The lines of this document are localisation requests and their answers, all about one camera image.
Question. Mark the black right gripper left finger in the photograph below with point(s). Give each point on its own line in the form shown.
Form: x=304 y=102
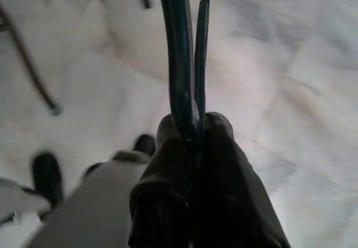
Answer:
x=165 y=197

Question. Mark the black robot foot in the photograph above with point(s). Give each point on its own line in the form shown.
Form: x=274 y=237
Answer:
x=46 y=175
x=144 y=144

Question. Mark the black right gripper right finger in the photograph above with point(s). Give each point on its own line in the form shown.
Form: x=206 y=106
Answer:
x=229 y=197

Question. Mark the black robot left foot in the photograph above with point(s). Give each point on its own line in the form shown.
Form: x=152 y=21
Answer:
x=46 y=175

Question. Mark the black robot right foot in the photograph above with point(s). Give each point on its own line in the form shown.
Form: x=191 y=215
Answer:
x=144 y=144

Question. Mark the black plastic hanger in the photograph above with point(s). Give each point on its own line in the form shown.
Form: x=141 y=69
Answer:
x=179 y=49

